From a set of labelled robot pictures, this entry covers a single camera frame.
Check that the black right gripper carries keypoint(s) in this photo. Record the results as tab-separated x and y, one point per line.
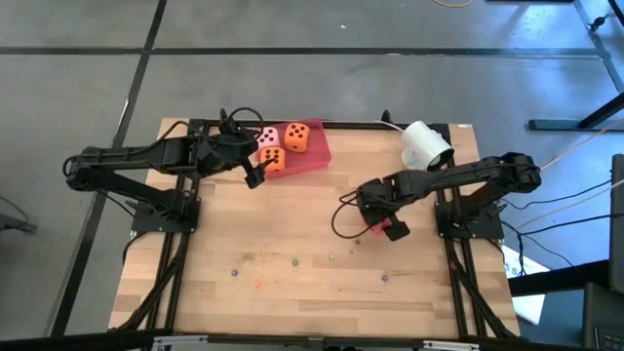
375	200

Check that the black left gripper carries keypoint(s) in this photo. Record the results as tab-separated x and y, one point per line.
224	148

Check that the orange foam dice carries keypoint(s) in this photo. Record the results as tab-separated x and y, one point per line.
278	167
290	145

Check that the pink foam dice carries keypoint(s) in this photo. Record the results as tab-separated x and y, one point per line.
263	144

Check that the red translucent plastic bin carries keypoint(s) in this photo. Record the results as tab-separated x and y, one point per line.
317	156

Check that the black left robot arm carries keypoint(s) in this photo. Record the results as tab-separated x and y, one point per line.
146	153

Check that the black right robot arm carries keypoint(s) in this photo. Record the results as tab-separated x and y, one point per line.
453	175

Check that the white paper sheet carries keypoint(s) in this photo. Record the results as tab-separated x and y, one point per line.
531	304

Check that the black desk edge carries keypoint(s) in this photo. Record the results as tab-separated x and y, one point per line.
560	279

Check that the black desk leg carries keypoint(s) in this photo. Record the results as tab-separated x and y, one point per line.
560	125

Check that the black upright panel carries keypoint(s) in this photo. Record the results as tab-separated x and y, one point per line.
618	219

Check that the black box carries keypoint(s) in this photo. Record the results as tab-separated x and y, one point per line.
604	317

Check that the grey floor stand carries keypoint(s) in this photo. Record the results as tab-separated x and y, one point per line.
19	225

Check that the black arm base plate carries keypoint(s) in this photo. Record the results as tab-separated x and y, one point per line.
144	222
490	226

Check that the white cylindrical camera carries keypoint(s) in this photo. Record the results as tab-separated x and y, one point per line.
421	139

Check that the black aluminium table frame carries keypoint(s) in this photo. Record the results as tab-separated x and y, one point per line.
351	125

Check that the silver bracket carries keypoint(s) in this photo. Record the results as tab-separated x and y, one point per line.
451	345
180	340

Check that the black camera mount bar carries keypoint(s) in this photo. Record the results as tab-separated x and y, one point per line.
73	341

